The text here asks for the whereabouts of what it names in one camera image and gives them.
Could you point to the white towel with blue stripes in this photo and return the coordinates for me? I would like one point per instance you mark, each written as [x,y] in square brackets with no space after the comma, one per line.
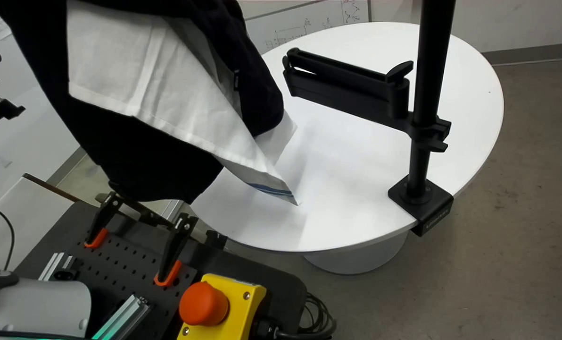
[162,81]

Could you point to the black vertical pole with clamp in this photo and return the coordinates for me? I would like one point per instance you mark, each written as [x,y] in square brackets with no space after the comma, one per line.
[433,49]

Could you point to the black perforated breadboard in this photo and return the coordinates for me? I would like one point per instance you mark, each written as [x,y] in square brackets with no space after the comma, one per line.
[131,264]

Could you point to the black towel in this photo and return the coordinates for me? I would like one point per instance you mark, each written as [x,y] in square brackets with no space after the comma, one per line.
[137,156]

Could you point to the yellow emergency stop box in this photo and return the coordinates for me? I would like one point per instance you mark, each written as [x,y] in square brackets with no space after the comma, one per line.
[228,307]

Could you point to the silver aluminium extrusion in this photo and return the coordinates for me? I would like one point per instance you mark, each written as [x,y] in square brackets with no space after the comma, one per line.
[56,264]

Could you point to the black horizontal rod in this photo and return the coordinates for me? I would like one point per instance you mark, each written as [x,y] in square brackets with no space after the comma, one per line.
[350,85]

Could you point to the green tinted aluminium extrusion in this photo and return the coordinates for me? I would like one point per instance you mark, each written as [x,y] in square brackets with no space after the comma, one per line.
[124,317]

